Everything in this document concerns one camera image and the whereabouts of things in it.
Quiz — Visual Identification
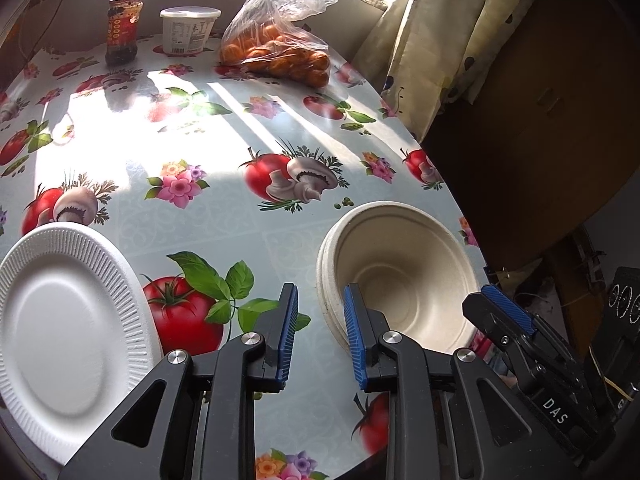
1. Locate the white plastic tub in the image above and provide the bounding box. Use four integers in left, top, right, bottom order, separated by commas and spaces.
160, 6, 222, 56

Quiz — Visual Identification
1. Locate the vegetable print tablecloth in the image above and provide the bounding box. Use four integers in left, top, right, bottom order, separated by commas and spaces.
0, 35, 493, 480

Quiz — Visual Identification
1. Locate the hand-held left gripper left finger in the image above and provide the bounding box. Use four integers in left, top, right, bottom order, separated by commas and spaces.
57, 282, 300, 480

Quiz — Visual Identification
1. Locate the brown wooden cabinet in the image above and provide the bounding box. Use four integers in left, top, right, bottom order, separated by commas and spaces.
420, 0, 640, 271

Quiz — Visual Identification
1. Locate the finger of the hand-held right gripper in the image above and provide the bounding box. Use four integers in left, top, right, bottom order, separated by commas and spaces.
462, 284, 618, 461

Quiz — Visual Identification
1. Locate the white ribbed foam plate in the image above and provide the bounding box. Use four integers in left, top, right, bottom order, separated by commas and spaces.
0, 224, 163, 466

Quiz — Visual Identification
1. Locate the cream patterned curtain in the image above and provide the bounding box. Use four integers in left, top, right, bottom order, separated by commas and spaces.
350, 0, 531, 143

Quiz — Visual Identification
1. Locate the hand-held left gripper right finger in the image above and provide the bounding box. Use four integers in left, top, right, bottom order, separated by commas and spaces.
342, 282, 583, 480

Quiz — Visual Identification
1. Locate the red label sauce jar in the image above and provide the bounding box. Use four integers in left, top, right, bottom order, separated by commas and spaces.
105, 0, 146, 67

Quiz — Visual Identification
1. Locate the thin black cable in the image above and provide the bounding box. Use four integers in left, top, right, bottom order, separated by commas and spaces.
15, 0, 146, 56

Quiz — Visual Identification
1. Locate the plastic bag of oranges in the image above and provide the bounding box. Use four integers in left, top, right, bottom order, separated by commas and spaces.
220, 0, 342, 88

